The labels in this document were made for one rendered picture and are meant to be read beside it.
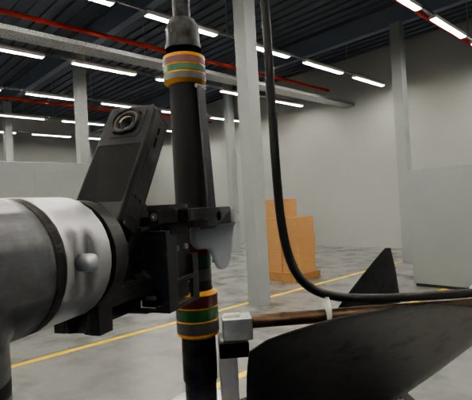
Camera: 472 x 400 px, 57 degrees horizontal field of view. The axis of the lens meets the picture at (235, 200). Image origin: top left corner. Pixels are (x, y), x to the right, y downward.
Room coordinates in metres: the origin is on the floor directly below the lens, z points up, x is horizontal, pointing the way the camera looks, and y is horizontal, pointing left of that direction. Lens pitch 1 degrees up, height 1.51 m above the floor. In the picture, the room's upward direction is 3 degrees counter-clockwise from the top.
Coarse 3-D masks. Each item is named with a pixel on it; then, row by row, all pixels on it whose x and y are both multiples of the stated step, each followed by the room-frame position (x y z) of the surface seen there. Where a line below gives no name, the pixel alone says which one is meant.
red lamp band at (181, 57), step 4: (168, 56) 0.43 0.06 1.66; (172, 56) 0.43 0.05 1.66; (176, 56) 0.43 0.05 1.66; (180, 56) 0.43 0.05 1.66; (184, 56) 0.43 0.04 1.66; (188, 56) 0.43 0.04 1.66; (192, 56) 0.43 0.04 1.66; (196, 56) 0.44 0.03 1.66; (200, 56) 0.44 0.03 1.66; (164, 60) 0.44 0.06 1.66; (168, 60) 0.43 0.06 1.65; (172, 60) 0.43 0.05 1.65; (176, 60) 0.43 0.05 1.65; (180, 60) 0.43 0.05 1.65; (184, 60) 0.43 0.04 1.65; (188, 60) 0.43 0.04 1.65; (192, 60) 0.43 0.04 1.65; (196, 60) 0.44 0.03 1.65; (200, 60) 0.44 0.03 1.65; (204, 60) 0.45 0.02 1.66; (164, 64) 0.44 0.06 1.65; (204, 64) 0.45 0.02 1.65
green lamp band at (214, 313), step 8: (176, 312) 0.44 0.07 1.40; (184, 312) 0.43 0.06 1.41; (192, 312) 0.43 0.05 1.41; (200, 312) 0.43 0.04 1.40; (208, 312) 0.43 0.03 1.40; (216, 312) 0.44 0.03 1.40; (184, 320) 0.43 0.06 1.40; (192, 320) 0.43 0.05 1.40; (200, 320) 0.43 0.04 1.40; (208, 320) 0.43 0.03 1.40
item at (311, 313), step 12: (444, 300) 0.47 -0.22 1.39; (456, 300) 0.47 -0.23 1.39; (468, 300) 0.47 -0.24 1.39; (288, 312) 0.46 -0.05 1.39; (300, 312) 0.46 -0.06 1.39; (312, 312) 0.46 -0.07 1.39; (324, 312) 0.46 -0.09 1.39; (336, 312) 0.46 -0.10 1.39; (348, 312) 0.46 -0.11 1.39; (360, 312) 0.46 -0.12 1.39; (252, 324) 0.45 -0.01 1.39; (264, 324) 0.45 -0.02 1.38; (276, 324) 0.45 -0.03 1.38; (288, 324) 0.45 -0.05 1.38; (300, 324) 0.46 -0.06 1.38
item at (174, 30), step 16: (176, 0) 0.44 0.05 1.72; (176, 16) 0.44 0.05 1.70; (176, 32) 0.43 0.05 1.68; (192, 32) 0.44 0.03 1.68; (176, 48) 0.47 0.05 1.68; (192, 48) 0.47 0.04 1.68; (192, 352) 0.43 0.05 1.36; (208, 352) 0.44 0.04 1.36; (192, 368) 0.44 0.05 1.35; (208, 368) 0.44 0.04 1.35; (192, 384) 0.44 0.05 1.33; (208, 384) 0.44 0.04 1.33
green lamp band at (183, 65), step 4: (168, 64) 0.44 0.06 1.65; (172, 64) 0.43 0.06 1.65; (176, 64) 0.43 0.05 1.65; (180, 64) 0.43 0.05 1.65; (184, 64) 0.43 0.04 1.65; (188, 64) 0.43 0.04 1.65; (192, 64) 0.43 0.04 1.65; (196, 64) 0.43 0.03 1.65; (200, 64) 0.44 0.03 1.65; (164, 68) 0.44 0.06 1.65; (168, 68) 0.43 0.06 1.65; (172, 68) 0.43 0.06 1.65; (176, 68) 0.43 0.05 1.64; (180, 68) 0.43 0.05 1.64; (184, 68) 0.43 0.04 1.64; (188, 68) 0.43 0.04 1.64; (192, 68) 0.43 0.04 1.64; (196, 68) 0.43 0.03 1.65; (200, 68) 0.44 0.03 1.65; (204, 68) 0.45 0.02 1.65; (164, 72) 0.44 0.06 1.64; (204, 72) 0.45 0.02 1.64
